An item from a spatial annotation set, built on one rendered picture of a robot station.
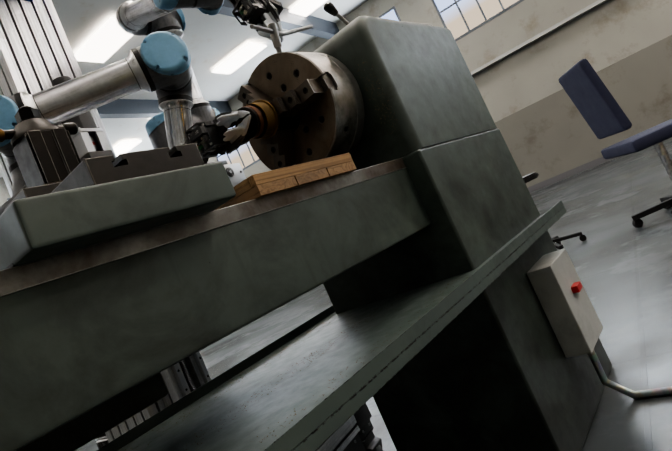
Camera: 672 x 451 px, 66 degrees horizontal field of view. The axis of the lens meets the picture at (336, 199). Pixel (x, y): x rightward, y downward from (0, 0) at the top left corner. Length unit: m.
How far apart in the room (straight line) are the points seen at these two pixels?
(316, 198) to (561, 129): 10.10
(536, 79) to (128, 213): 10.60
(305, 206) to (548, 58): 10.24
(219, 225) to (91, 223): 0.24
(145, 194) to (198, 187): 0.08
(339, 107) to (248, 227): 0.48
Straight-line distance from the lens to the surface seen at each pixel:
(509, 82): 11.16
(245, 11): 1.57
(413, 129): 1.32
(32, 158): 1.01
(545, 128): 11.03
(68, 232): 0.66
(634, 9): 11.09
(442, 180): 1.33
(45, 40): 2.05
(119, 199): 0.70
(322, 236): 0.99
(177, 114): 1.52
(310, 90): 1.22
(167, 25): 2.03
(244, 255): 0.85
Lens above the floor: 0.74
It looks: 4 degrees up
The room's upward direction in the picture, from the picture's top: 24 degrees counter-clockwise
